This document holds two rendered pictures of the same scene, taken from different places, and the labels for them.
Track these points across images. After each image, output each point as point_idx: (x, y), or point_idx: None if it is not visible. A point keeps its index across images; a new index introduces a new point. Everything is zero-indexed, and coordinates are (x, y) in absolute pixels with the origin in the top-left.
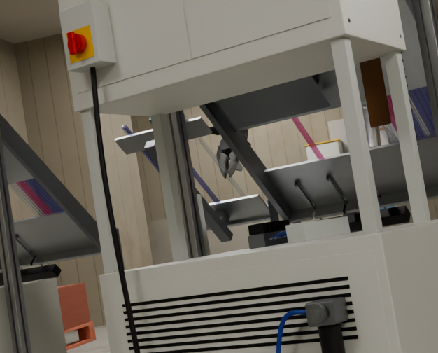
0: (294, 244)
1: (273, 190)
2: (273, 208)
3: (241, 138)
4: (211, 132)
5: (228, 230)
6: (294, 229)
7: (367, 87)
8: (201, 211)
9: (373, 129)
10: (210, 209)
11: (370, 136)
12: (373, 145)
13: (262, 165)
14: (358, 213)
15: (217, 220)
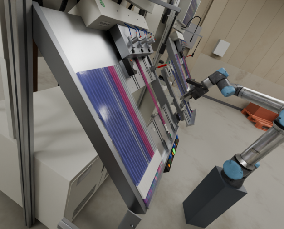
0: (41, 106)
1: None
2: None
3: (157, 83)
4: (168, 77)
5: (182, 117)
6: None
7: (35, 72)
8: (168, 102)
9: (265, 142)
10: (177, 105)
11: (259, 144)
12: (256, 149)
13: (165, 101)
14: (171, 150)
15: (178, 111)
